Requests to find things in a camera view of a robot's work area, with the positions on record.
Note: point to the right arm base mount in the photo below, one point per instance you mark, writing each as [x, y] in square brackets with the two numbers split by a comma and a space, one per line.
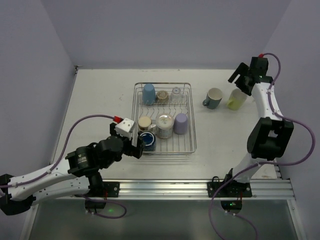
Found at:
[217, 190]

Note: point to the lavender tumbler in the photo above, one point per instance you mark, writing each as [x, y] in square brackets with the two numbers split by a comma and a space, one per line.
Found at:
[181, 122]

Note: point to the light blue tumbler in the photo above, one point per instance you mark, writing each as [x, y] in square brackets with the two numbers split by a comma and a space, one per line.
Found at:
[148, 94]

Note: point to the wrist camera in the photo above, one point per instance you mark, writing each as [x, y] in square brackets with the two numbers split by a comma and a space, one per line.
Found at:
[125, 128]
[258, 67]

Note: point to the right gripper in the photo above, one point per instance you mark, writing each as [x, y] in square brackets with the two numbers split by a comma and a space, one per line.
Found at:
[243, 80]

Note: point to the light green mug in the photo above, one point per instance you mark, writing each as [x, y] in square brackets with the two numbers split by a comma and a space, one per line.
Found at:
[236, 100]

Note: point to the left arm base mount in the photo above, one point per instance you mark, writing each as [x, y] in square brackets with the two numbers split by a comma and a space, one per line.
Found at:
[108, 189]

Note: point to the clear glass cup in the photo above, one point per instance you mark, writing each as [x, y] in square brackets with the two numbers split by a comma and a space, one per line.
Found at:
[176, 95]

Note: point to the dark blue mug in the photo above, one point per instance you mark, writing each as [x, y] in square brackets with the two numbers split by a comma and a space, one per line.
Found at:
[149, 141]

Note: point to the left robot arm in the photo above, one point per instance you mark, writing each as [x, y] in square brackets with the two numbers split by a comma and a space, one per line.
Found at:
[76, 174]

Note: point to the aluminium rail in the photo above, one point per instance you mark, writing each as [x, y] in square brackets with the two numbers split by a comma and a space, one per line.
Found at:
[262, 189]

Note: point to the teal grey mug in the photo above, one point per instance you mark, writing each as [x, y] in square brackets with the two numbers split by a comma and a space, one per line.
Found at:
[213, 98]

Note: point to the beige speckled cup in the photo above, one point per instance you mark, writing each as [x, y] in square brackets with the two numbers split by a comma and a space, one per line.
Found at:
[162, 97]

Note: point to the white floral mug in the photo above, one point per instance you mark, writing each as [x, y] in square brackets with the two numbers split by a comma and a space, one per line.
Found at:
[162, 126]

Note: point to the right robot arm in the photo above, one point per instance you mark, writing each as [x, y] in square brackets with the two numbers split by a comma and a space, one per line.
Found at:
[271, 134]

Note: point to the brown and cream cup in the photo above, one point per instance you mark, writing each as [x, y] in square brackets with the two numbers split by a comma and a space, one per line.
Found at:
[144, 122]

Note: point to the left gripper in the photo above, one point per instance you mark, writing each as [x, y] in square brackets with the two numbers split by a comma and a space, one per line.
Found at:
[133, 148]

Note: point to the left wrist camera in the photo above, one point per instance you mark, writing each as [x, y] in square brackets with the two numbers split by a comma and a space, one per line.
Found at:
[125, 128]

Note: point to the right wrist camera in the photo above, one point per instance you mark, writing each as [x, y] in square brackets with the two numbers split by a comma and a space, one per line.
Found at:
[258, 67]

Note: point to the wire dish rack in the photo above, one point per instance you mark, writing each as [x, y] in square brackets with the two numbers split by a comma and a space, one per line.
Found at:
[178, 144]

